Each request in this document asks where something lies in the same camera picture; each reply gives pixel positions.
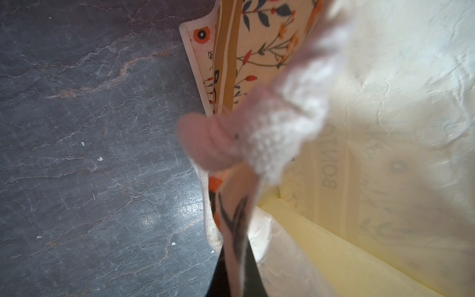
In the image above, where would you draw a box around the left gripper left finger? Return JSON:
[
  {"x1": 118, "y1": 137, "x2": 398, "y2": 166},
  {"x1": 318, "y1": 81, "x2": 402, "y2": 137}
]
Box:
[{"x1": 205, "y1": 248, "x2": 231, "y2": 297}]

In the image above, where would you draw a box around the cream floral tote bag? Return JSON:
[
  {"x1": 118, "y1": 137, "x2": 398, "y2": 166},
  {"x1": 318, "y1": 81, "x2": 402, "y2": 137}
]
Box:
[{"x1": 176, "y1": 1, "x2": 475, "y2": 297}]

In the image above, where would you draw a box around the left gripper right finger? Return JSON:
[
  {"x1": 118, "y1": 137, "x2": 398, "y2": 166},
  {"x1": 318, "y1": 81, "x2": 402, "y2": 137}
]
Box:
[{"x1": 243, "y1": 248, "x2": 268, "y2": 297}]

